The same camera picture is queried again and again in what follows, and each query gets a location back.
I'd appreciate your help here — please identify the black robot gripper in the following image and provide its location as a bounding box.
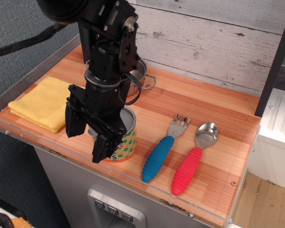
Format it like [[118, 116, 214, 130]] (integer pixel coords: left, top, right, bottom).
[[65, 78, 131, 163]]

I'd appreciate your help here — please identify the peas and carrots toy can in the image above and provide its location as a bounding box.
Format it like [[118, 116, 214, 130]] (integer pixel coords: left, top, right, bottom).
[[88, 107, 137, 162]]

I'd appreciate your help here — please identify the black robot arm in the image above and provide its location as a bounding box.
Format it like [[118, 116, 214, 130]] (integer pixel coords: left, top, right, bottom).
[[38, 0, 140, 163]]

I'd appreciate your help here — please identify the grey toy fridge cabinet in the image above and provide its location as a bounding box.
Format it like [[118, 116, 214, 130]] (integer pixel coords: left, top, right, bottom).
[[35, 148, 232, 228]]

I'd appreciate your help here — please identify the folded yellow cloth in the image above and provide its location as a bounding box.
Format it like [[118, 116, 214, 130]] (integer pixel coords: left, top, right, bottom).
[[8, 77, 70, 133]]

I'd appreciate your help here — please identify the silver dispenser button panel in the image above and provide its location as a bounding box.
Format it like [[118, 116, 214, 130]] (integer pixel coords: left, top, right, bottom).
[[87, 188, 147, 228]]

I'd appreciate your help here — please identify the small steel pot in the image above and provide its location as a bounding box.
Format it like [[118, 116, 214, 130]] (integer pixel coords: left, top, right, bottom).
[[85, 58, 158, 97]]

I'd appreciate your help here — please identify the clear acrylic table guard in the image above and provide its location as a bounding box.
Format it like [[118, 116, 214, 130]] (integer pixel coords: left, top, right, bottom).
[[0, 38, 260, 228]]

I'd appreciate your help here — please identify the white toy sink unit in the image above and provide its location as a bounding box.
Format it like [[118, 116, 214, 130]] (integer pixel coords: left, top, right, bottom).
[[247, 88, 285, 188]]

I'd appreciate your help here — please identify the blue handled toy fork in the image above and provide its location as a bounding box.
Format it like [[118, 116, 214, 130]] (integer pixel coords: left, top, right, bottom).
[[142, 114, 190, 183]]

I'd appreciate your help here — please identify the black left vertical post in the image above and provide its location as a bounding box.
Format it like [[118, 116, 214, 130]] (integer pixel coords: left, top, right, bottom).
[[78, 23, 95, 63]]

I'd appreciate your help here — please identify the black vertical post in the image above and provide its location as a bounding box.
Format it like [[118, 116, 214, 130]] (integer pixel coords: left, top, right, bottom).
[[254, 29, 285, 117], [78, 23, 95, 63]]

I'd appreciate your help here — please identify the black braided cable sleeve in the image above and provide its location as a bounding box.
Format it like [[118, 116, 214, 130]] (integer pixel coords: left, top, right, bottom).
[[0, 22, 65, 60]]

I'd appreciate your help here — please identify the red handled toy spoon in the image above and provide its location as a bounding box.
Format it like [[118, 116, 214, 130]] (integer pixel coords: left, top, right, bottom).
[[171, 122, 219, 196]]

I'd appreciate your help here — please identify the black right vertical post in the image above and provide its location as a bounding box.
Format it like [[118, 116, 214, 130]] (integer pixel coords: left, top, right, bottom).
[[254, 29, 285, 117]]

